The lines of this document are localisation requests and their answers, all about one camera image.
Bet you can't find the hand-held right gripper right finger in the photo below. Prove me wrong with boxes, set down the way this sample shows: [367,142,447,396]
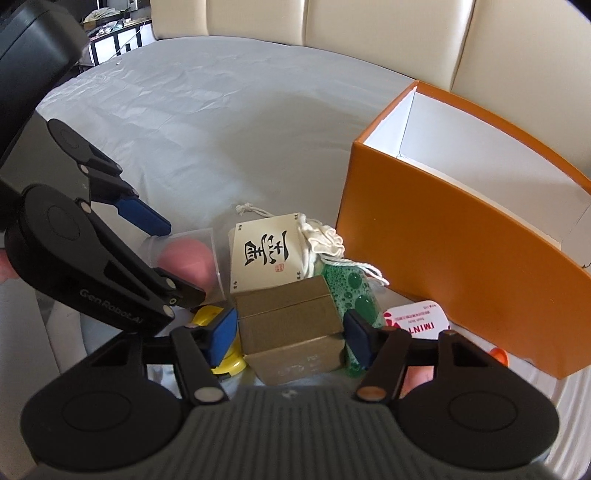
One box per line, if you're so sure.
[344,309,498,403]

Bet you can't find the pink sponge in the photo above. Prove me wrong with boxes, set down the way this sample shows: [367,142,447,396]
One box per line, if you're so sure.
[139,228,227,306]

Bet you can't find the white and red mint tin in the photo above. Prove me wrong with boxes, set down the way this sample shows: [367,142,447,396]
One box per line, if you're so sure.
[382,299,451,343]

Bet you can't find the orange cardboard storage box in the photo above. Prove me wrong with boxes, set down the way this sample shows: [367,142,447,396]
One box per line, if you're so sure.
[335,79,591,380]

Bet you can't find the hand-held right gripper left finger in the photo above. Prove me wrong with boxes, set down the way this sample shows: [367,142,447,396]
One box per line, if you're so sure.
[91,307,241,408]

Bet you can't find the light grey tablecloth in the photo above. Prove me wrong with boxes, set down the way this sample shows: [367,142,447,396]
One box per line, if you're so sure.
[0,37,591,480]

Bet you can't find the brown cardboard box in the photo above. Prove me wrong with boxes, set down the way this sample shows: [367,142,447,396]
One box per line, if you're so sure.
[233,275,346,387]

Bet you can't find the pink pump bottle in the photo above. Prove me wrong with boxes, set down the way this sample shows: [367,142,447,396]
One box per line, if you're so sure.
[399,346,509,400]

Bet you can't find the dark cluttered background table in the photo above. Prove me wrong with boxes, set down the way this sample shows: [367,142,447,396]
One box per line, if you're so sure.
[76,0,154,72]

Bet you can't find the green bubble-print bottle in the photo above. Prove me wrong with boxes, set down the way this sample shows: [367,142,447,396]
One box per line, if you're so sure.
[320,260,385,380]

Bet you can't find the white drawstring bag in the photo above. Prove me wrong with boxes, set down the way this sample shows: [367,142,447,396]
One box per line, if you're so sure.
[235,203,391,285]

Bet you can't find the cream leather sofa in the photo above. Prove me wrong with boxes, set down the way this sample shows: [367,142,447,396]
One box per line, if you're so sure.
[151,0,591,186]

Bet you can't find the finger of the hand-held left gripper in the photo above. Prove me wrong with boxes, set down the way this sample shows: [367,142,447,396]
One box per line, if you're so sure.
[48,119,173,237]
[78,207,207,335]

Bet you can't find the yellow plastic object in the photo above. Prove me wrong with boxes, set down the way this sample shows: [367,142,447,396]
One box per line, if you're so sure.
[191,305,246,375]

